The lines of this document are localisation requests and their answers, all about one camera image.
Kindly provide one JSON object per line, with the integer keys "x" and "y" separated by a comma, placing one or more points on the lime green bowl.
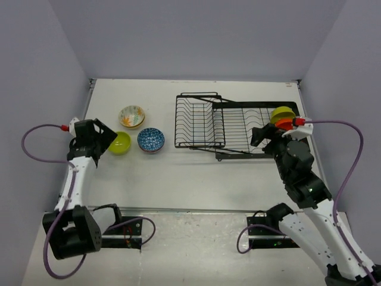
{"x": 121, "y": 144}
{"x": 281, "y": 112}

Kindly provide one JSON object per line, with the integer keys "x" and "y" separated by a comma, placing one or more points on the white floral leaf bowl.
{"x": 132, "y": 111}

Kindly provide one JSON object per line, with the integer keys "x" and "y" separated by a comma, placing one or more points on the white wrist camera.
{"x": 300, "y": 129}
{"x": 71, "y": 126}

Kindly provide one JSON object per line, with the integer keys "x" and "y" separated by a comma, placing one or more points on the black wire dish rack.
{"x": 205, "y": 121}

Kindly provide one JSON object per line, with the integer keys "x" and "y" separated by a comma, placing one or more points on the blue white patterned bowl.
{"x": 150, "y": 139}

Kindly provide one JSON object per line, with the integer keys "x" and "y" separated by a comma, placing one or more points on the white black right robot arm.
{"x": 330, "y": 244}

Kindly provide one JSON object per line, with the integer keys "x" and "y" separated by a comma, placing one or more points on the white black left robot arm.
{"x": 72, "y": 229}

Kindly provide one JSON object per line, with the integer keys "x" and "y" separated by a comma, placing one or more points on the orange bowl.
{"x": 284, "y": 124}

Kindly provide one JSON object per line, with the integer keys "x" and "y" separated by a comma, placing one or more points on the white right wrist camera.
{"x": 300, "y": 129}

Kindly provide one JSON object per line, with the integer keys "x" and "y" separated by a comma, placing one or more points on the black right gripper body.
{"x": 275, "y": 146}

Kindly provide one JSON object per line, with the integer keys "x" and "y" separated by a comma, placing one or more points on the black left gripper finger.
{"x": 98, "y": 151}
{"x": 105, "y": 136}

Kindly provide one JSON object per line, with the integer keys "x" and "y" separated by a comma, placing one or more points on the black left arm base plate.
{"x": 127, "y": 236}

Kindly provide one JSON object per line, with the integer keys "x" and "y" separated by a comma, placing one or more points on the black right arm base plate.
{"x": 262, "y": 238}

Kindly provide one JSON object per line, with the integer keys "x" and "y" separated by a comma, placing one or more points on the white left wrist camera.
{"x": 71, "y": 126}

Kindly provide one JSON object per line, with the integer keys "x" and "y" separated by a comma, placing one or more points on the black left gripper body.
{"x": 94, "y": 138}

